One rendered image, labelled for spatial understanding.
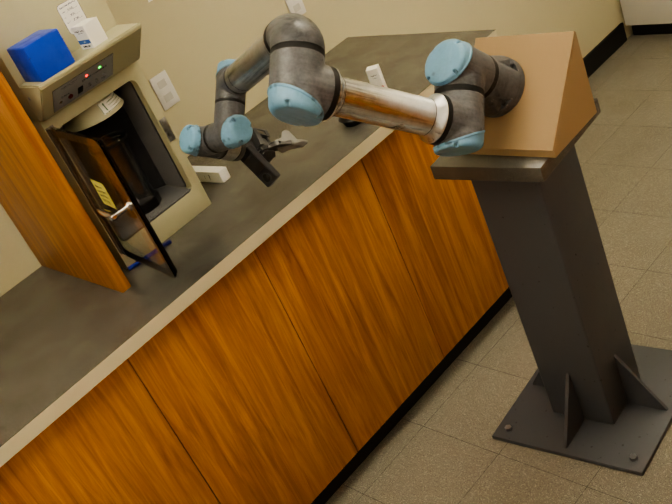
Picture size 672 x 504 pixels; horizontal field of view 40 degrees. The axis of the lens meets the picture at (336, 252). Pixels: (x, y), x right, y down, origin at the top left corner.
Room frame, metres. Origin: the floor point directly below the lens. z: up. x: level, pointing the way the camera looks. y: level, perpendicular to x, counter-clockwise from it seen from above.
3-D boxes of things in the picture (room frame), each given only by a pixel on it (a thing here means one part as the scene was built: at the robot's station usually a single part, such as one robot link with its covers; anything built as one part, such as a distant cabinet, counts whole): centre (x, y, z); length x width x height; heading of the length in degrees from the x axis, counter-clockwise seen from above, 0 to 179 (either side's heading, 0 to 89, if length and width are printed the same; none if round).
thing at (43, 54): (2.30, 0.45, 1.56); 0.10 x 0.10 x 0.09; 33
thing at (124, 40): (2.35, 0.37, 1.46); 0.32 x 0.11 x 0.10; 123
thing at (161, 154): (2.51, 0.47, 1.19); 0.26 x 0.24 x 0.35; 123
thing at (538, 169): (2.10, -0.53, 0.92); 0.32 x 0.32 x 0.04; 39
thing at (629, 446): (2.10, -0.53, 0.45); 0.48 x 0.48 x 0.90; 39
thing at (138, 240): (2.17, 0.45, 1.19); 0.30 x 0.01 x 0.40; 28
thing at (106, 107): (2.50, 0.44, 1.34); 0.18 x 0.18 x 0.05
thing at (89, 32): (2.38, 0.33, 1.54); 0.05 x 0.05 x 0.06; 42
